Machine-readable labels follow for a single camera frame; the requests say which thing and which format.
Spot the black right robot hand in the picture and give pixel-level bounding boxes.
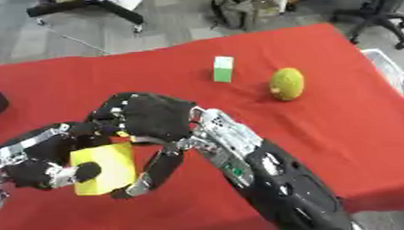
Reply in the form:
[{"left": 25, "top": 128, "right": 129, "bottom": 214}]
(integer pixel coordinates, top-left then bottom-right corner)
[{"left": 85, "top": 89, "right": 204, "bottom": 202}]

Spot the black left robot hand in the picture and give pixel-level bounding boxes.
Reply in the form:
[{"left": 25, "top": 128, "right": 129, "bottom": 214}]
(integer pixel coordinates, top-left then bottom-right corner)
[{"left": 1, "top": 118, "right": 130, "bottom": 193}]

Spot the yellow block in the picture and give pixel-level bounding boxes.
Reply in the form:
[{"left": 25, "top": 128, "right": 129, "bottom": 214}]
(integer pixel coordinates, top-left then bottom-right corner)
[{"left": 68, "top": 141, "right": 141, "bottom": 197}]

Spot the green and white block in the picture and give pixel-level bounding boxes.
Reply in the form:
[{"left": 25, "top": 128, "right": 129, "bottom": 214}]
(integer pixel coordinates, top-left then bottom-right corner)
[{"left": 210, "top": 55, "right": 237, "bottom": 85}]

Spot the black wheeled stand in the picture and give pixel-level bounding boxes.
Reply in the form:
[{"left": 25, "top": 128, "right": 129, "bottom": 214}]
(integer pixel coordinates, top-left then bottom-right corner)
[{"left": 24, "top": 0, "right": 149, "bottom": 38}]

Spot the yellow-green toy fruit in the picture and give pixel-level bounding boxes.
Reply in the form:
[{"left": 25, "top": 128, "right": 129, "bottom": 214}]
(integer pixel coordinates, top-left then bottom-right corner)
[{"left": 265, "top": 66, "right": 309, "bottom": 103}]

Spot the grey bag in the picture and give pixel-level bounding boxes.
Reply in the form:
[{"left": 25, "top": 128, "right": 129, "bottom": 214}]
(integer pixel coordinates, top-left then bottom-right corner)
[{"left": 210, "top": 0, "right": 284, "bottom": 33}]

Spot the white bin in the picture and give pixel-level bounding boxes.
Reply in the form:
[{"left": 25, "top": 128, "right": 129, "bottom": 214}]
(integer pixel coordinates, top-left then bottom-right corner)
[{"left": 360, "top": 46, "right": 404, "bottom": 110}]

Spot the black office chair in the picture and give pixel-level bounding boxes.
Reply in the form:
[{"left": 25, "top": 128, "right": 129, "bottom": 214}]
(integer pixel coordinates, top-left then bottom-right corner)
[{"left": 329, "top": 0, "right": 404, "bottom": 53}]

